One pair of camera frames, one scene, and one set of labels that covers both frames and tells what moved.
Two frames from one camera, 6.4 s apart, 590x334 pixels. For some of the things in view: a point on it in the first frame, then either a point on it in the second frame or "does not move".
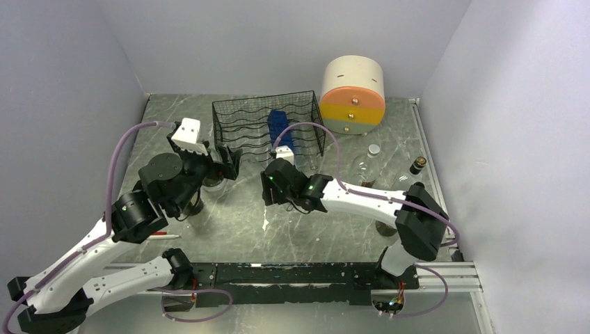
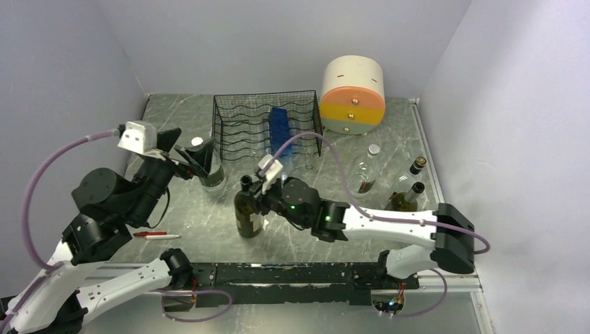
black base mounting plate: x=217 y=284 does not move
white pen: x=163 y=236 does not move
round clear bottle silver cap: x=366 y=168 does not move
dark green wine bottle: x=184 y=197 to x=245 y=203
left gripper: x=231 y=158 to x=165 y=140
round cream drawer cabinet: x=353 y=99 does not move
